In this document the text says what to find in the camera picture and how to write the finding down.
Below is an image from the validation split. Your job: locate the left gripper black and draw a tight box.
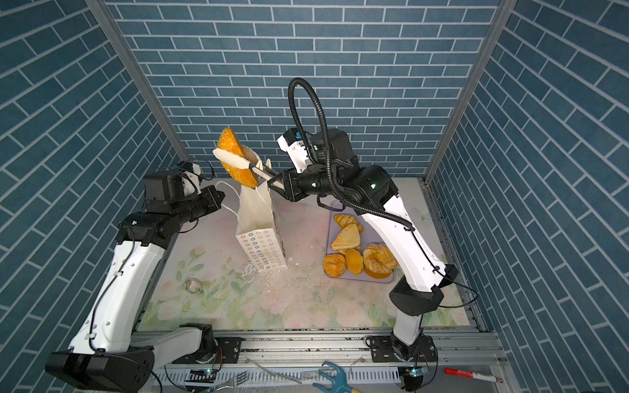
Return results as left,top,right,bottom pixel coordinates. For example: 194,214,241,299
169,184,226,228

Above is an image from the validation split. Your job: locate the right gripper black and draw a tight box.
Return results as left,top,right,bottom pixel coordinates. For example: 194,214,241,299
268,163,343,201

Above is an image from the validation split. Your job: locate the white paper gift bag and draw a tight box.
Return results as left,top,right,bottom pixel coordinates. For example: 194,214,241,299
236,152,287,272

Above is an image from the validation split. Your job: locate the long oval orange bread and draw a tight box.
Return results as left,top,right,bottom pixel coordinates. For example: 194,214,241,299
213,128,259,189

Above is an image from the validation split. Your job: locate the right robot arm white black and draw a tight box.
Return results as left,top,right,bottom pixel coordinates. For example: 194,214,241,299
281,162,458,362

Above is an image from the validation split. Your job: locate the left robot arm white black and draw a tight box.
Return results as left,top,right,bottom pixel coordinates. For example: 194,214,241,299
45,185,225,392

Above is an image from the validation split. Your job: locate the small croissant bread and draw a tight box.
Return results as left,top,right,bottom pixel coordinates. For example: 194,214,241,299
334,214,364,234

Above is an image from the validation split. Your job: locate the triangular sandwich bread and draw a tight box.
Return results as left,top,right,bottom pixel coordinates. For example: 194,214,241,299
331,223,361,252

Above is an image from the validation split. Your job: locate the round ridged bun bread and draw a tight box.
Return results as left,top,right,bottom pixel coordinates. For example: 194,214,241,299
323,254,347,278

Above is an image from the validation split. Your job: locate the small smooth oval bread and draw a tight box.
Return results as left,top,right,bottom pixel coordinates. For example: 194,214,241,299
345,249,364,275

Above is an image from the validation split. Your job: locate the lavender plastic tray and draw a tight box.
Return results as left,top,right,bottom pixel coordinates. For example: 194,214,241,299
325,200,395,284

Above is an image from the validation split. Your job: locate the metal fork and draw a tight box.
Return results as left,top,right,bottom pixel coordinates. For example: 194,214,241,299
204,372,249,393

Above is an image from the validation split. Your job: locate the teal plastic clamp tool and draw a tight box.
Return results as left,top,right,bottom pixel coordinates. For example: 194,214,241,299
312,361,360,393

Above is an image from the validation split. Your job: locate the red white marker pen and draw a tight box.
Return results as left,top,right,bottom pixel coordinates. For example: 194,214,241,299
444,368,503,383

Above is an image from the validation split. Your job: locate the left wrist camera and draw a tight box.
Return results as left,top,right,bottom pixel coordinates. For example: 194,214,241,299
143,161,202,214

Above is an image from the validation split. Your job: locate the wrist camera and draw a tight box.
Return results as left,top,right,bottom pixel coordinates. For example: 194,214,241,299
276,127,355,173
143,161,202,214

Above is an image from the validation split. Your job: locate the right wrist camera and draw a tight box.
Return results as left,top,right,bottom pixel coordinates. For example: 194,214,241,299
276,127,355,173

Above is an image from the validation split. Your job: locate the black corrugated cable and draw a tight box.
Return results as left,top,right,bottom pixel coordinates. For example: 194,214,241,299
287,77,416,232

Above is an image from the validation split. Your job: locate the large twisted ring bread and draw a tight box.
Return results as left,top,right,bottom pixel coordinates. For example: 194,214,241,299
363,244,398,279

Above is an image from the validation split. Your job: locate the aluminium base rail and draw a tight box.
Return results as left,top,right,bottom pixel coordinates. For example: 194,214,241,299
214,327,507,367

